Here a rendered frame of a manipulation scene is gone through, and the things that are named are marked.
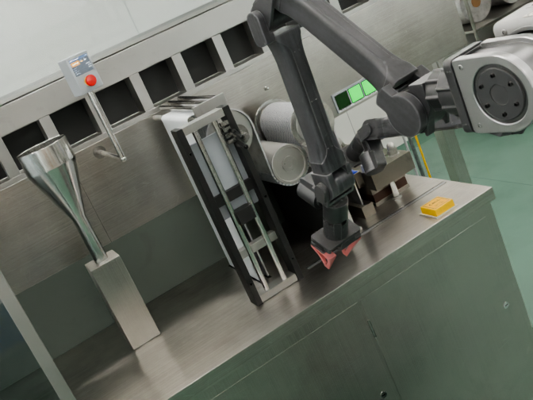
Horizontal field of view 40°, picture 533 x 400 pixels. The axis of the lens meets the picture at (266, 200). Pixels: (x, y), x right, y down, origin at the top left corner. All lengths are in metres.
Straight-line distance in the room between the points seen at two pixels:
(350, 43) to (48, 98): 1.19
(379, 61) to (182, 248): 1.30
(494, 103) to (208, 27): 1.45
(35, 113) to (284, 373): 1.05
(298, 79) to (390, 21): 1.30
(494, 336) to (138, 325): 1.08
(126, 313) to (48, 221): 0.39
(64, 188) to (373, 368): 0.99
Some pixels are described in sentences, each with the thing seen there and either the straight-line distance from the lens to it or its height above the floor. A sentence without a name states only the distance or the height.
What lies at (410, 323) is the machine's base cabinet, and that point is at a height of 0.66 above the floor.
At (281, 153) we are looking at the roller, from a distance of 2.14.
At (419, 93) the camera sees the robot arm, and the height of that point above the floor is 1.46.
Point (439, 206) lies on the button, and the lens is 2.13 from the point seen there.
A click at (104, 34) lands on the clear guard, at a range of 2.27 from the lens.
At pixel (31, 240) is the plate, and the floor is 1.27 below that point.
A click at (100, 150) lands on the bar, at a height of 1.42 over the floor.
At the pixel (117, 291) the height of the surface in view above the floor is 1.08.
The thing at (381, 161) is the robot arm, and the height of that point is 1.11.
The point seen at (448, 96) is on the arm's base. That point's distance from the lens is 1.15.
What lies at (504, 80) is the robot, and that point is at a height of 1.47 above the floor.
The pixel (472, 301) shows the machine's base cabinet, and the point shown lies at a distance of 2.27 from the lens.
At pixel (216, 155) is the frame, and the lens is 1.95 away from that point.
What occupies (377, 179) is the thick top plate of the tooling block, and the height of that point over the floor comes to 1.00.
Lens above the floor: 1.76
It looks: 18 degrees down
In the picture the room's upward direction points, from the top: 24 degrees counter-clockwise
